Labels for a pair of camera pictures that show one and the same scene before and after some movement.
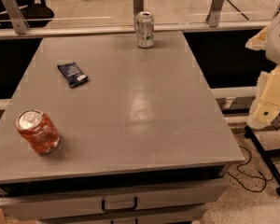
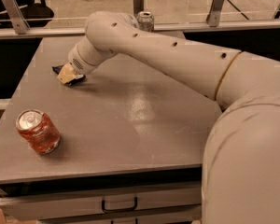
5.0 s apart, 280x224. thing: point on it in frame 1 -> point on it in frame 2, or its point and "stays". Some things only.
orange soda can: (39, 131) stays
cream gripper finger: (263, 112) -> (67, 74)
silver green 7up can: (145, 29) stays
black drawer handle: (119, 209) stays
